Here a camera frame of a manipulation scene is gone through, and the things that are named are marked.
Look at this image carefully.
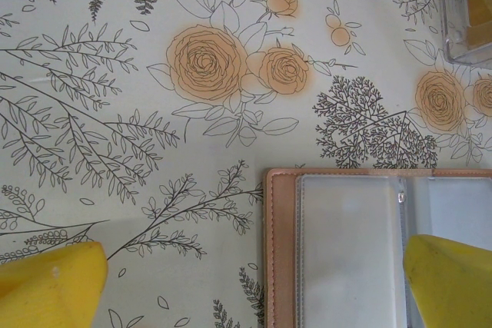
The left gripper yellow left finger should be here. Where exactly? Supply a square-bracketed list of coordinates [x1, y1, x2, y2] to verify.
[0, 241, 109, 328]

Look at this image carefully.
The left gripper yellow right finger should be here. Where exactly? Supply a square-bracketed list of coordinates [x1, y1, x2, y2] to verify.
[404, 234, 492, 328]

